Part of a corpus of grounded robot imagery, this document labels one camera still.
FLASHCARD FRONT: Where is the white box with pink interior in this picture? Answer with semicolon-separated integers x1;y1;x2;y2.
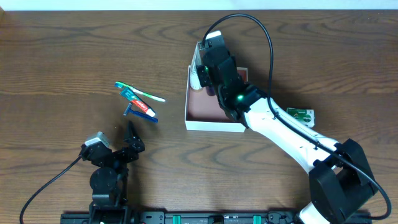
184;66;246;133

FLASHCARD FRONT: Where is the green Dettol soap bar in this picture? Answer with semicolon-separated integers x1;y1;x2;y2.
286;108;315;128

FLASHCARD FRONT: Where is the blue liquid foam pump bottle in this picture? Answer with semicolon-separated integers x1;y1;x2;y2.
206;86;216;96

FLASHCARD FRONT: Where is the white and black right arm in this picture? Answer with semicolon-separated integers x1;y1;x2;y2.
192;44;380;223

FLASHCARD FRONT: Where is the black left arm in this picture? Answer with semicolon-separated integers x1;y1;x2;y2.
80;121;145;224

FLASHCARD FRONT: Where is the blue disposable razor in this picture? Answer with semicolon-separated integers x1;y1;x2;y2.
123;103;158;123

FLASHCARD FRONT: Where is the Colgate toothpaste tube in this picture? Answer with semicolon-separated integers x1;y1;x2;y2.
120;87;155;117

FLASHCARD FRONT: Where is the green and white toothbrush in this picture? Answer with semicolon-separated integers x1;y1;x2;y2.
114;81;166;102

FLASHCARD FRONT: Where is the black mounting rail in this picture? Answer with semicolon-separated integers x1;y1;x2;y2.
60;211;303;224

